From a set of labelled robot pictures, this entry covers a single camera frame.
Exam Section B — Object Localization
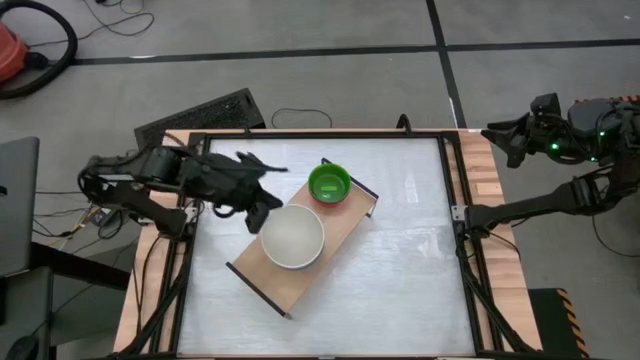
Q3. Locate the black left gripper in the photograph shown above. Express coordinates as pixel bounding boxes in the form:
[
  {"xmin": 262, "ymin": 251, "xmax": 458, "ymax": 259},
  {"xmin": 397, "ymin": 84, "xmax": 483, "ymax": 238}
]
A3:
[{"xmin": 212, "ymin": 151, "xmax": 290, "ymax": 235}]

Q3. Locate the orange vacuum cleaner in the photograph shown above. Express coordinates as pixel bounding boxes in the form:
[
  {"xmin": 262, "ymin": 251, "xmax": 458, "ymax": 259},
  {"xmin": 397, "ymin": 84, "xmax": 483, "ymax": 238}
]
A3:
[{"xmin": 0, "ymin": 22, "xmax": 50, "ymax": 84}]

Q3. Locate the black computer mouse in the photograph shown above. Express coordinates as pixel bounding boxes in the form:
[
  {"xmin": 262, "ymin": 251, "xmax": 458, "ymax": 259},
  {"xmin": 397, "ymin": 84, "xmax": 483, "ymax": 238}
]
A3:
[{"xmin": 4, "ymin": 334, "xmax": 40, "ymax": 360}]

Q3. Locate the black cable bundle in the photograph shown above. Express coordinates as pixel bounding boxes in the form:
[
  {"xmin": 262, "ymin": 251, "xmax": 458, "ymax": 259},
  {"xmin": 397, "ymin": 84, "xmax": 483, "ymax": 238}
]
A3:
[{"xmin": 32, "ymin": 189, "xmax": 146, "ymax": 242}]

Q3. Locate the black vacuum hose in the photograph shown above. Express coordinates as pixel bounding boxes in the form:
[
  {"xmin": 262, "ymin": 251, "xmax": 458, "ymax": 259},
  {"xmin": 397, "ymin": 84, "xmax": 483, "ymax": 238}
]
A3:
[{"xmin": 0, "ymin": 0, "xmax": 79, "ymax": 100}]

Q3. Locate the thin black floor cable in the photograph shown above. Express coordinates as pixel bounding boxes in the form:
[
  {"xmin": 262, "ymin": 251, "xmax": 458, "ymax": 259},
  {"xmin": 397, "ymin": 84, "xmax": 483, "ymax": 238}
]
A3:
[{"xmin": 29, "ymin": 0, "xmax": 155, "ymax": 50}]

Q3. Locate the black hazard-striped floor mat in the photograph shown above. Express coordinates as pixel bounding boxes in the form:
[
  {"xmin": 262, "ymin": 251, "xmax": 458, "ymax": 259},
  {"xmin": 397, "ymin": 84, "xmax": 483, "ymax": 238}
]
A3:
[
  {"xmin": 528, "ymin": 288, "xmax": 591, "ymax": 360},
  {"xmin": 573, "ymin": 94, "xmax": 640, "ymax": 109}
]

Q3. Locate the black desk beam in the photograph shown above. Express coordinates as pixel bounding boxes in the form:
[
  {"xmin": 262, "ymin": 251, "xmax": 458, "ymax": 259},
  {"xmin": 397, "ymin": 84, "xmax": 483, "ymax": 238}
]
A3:
[{"xmin": 30, "ymin": 241, "xmax": 132, "ymax": 291}]

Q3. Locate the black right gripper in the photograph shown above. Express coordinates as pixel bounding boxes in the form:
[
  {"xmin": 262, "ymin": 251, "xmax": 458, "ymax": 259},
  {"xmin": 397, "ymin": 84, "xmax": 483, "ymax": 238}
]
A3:
[{"xmin": 480, "ymin": 92, "xmax": 569, "ymax": 169}]

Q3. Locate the small green bowl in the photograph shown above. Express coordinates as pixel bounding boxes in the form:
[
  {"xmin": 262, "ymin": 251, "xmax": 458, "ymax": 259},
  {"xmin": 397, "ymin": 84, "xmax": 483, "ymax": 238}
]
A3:
[{"xmin": 307, "ymin": 162, "xmax": 353, "ymax": 204}]

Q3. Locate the looped black floor cable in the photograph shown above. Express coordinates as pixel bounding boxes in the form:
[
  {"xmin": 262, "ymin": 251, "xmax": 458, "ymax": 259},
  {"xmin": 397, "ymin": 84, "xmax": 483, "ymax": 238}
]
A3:
[{"xmin": 271, "ymin": 107, "xmax": 334, "ymax": 130}]

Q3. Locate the large grey-blue bowl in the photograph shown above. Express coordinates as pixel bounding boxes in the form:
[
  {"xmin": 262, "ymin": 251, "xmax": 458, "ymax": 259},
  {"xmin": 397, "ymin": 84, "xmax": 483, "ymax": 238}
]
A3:
[{"xmin": 259, "ymin": 203, "xmax": 326, "ymax": 271}]

